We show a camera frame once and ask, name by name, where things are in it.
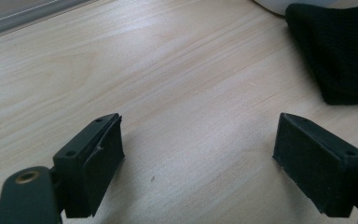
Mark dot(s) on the black sock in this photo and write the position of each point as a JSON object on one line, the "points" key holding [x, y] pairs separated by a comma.
{"points": [[341, 53]]}

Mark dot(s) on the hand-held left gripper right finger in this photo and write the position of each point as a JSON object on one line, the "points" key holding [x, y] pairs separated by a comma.
{"points": [[317, 168]]}

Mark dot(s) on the metal floor rail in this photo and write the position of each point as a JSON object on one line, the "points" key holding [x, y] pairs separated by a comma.
{"points": [[12, 18]]}

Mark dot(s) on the white round object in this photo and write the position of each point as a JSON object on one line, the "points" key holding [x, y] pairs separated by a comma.
{"points": [[273, 4]]}

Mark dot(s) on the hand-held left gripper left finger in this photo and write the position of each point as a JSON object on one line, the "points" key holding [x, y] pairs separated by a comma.
{"points": [[74, 174]]}

